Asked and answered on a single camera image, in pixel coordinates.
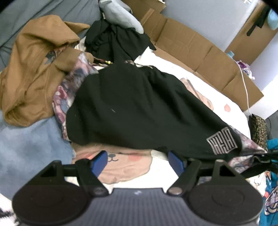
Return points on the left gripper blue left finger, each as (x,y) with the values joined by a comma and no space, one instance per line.
(88,172)

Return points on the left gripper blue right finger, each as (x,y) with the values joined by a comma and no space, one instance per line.
(187,172)

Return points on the black shorts with bear print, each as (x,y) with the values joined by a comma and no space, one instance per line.
(139,110)

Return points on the cream bear print blanket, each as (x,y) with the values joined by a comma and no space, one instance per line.
(173,121)

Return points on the light blue blanket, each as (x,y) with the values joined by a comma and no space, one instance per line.
(25,151)

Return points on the leopard print cushion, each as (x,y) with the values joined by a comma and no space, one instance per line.
(258,130)

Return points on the teal patterned cloth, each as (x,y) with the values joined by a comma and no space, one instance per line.
(269,213)

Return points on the purple snack bag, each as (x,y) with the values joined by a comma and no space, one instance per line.
(246,69)

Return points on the brown cardboard sheet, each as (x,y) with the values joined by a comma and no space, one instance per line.
(184,46)

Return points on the brown hoodie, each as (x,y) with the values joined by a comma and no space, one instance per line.
(43,52)

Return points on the black garment pile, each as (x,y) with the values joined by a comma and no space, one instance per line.
(113,43)

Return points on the tall cardboard box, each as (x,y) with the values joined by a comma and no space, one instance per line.
(248,48)

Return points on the grey neck pillow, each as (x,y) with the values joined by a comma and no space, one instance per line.
(118,15)

